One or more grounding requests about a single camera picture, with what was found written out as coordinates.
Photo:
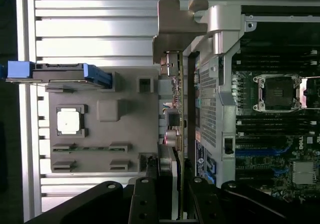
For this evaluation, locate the black RAM slot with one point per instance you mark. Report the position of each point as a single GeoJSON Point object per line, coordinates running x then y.
{"type": "Point", "coordinates": [275, 63]}
{"type": "Point", "coordinates": [275, 117]}
{"type": "Point", "coordinates": [275, 68]}
{"type": "Point", "coordinates": [275, 127]}
{"type": "Point", "coordinates": [275, 131]}
{"type": "Point", "coordinates": [275, 122]}
{"type": "Point", "coordinates": [275, 58]}
{"type": "Point", "coordinates": [275, 53]}

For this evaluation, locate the silver CPU chip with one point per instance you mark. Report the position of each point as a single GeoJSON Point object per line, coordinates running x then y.
{"type": "Point", "coordinates": [68, 122]}

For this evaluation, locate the blue expansion slot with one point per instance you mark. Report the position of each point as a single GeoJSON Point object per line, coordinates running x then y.
{"type": "Point", "coordinates": [260, 153]}

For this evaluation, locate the green motherboard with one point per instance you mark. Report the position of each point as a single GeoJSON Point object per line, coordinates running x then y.
{"type": "Point", "coordinates": [265, 159]}

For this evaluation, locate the green RAM stick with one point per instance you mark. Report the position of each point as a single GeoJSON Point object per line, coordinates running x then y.
{"type": "Point", "coordinates": [87, 148]}

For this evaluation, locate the CPU socket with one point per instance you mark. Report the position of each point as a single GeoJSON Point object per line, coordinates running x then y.
{"type": "Point", "coordinates": [277, 93]}

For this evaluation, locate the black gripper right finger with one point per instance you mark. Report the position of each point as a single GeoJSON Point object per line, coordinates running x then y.
{"type": "Point", "coordinates": [205, 201]}

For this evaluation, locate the silver chipset heat sink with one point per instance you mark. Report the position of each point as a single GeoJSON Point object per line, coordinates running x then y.
{"type": "Point", "coordinates": [303, 172]}

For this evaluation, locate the grey parts rack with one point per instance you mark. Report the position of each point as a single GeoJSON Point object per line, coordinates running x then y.
{"type": "Point", "coordinates": [100, 138]}

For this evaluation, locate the open black PC case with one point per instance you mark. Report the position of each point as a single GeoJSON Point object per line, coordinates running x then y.
{"type": "Point", "coordinates": [215, 96]}

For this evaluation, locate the hard disk with blue caddy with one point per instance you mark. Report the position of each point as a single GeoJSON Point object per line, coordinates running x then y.
{"type": "Point", "coordinates": [60, 73]}

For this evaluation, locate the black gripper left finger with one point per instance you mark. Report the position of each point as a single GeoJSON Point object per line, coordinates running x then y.
{"type": "Point", "coordinates": [146, 201]}

